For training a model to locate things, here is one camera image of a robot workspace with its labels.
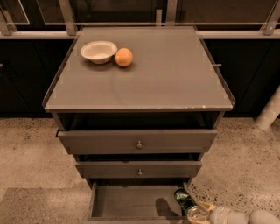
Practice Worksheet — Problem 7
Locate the metal window railing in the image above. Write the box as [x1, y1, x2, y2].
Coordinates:
[0, 0, 280, 39]

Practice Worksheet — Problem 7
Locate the grey middle drawer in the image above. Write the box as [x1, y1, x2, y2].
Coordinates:
[75, 161, 202, 179]

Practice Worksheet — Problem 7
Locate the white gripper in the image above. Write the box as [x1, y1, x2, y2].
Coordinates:
[198, 202, 231, 224]

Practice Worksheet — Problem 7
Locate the grey bottom drawer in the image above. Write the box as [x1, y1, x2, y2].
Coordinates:
[83, 183, 190, 224]

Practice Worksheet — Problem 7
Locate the white pipe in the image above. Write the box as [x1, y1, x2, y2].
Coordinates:
[255, 85, 280, 130]

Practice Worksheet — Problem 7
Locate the grey top drawer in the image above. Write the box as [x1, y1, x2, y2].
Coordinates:
[58, 129, 217, 155]

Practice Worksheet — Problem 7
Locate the grey drawer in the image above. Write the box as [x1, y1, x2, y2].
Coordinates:
[75, 161, 202, 179]
[83, 183, 190, 224]
[58, 129, 217, 155]

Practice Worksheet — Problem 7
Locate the grey drawer cabinet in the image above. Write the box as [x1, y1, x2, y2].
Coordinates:
[43, 27, 235, 185]

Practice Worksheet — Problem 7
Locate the white paper bowl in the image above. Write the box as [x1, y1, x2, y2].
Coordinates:
[80, 41, 117, 65]

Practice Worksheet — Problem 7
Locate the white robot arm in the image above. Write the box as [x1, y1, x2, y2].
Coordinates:
[199, 203, 280, 224]

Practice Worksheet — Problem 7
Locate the orange fruit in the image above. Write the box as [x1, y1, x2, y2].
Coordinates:
[115, 48, 133, 67]

